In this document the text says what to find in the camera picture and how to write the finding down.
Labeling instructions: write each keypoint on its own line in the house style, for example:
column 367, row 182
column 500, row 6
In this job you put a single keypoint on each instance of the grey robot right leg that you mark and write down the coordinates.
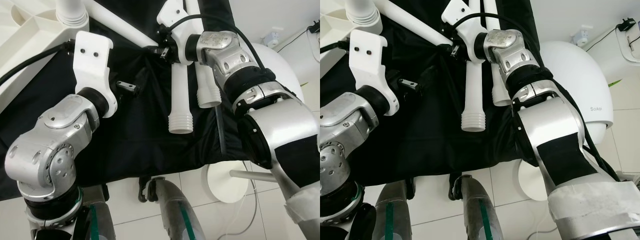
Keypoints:
column 480, row 215
column 175, row 215

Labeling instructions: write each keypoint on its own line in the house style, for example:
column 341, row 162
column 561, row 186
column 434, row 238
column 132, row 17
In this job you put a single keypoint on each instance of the black power plug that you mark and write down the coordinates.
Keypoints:
column 627, row 25
column 315, row 26

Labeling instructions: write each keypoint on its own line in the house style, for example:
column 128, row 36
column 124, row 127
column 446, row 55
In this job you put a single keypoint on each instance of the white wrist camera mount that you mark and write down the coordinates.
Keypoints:
column 457, row 15
column 172, row 15
column 92, row 60
column 367, row 60

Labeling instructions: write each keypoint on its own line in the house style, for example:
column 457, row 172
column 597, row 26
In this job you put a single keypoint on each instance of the white wall socket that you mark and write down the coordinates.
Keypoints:
column 271, row 40
column 581, row 38

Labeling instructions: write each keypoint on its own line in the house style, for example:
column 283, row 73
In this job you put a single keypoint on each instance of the white plastic table top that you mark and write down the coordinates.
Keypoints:
column 335, row 30
column 35, row 30

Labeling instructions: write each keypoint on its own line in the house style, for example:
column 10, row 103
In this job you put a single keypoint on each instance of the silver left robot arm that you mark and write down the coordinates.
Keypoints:
column 345, row 125
column 50, row 145

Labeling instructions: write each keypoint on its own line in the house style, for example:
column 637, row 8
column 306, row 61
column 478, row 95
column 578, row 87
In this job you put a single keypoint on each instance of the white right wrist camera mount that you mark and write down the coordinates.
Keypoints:
column 457, row 15
column 172, row 15

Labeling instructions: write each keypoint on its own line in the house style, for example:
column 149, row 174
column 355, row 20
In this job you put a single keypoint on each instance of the green strip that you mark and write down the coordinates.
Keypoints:
column 615, row 83
column 304, row 85

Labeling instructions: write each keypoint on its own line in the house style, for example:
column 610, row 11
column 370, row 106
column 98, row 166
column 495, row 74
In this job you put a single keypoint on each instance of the white tapered plastic table leg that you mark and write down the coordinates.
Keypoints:
column 72, row 12
column 209, row 95
column 120, row 22
column 364, row 15
column 473, row 100
column 501, row 95
column 410, row 21
column 181, row 100

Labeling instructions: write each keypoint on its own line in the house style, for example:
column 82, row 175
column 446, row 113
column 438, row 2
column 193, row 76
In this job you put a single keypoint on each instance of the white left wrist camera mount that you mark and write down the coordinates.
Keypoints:
column 367, row 60
column 92, row 60

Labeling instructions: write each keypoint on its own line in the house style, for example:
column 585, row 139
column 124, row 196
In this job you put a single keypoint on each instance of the black table cloth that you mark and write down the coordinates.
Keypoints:
column 440, row 145
column 150, row 145

